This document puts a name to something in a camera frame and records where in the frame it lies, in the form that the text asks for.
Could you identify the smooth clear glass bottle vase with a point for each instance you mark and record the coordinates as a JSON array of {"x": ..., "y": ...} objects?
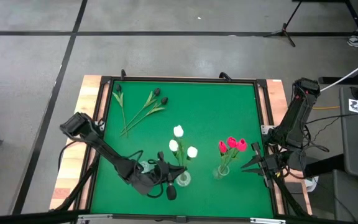
[{"x": 219, "y": 174}]

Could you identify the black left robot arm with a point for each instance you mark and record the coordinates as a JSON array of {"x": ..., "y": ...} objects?
[{"x": 104, "y": 149}]

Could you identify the black desk leg frame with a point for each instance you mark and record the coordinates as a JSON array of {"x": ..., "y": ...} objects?
[{"x": 337, "y": 80}]

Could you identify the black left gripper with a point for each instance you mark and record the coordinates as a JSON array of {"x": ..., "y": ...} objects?
[{"x": 157, "y": 172}]

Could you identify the smartphone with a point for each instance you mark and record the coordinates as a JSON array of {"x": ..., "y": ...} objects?
[{"x": 294, "y": 188}]

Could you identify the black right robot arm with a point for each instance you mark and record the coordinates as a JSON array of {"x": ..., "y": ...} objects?
[{"x": 297, "y": 118}]

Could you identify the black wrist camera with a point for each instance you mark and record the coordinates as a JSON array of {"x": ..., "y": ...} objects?
[
  {"x": 171, "y": 193},
  {"x": 269, "y": 180}
]

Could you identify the ribbed clear glass vase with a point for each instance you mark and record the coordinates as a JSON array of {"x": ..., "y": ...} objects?
[{"x": 147, "y": 165}]

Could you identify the black tripod stand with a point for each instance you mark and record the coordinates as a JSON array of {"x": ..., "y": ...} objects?
[{"x": 283, "y": 30}]

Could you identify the black desk foot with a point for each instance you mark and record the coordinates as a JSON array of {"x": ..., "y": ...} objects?
[{"x": 325, "y": 166}]

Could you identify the red artificial tulip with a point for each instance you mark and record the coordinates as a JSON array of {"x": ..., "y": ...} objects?
[
  {"x": 242, "y": 145},
  {"x": 232, "y": 142},
  {"x": 222, "y": 147}
]

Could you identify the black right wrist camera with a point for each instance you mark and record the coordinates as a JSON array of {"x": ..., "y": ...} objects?
[{"x": 269, "y": 180}]

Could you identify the green table mat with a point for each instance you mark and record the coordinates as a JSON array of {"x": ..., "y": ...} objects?
[{"x": 213, "y": 199}]

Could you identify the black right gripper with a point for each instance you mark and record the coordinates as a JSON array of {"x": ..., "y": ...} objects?
[{"x": 273, "y": 165}]

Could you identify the black frame clamp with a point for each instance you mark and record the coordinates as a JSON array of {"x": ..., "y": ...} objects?
[
  {"x": 225, "y": 75},
  {"x": 123, "y": 74}
]

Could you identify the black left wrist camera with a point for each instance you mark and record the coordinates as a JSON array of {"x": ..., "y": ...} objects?
[{"x": 171, "y": 193}]

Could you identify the dark grey cabinet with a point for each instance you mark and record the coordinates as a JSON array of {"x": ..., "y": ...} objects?
[{"x": 350, "y": 199}]

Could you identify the diamond-patterned clear glass vase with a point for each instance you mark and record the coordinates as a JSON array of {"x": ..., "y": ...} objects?
[{"x": 183, "y": 180}]

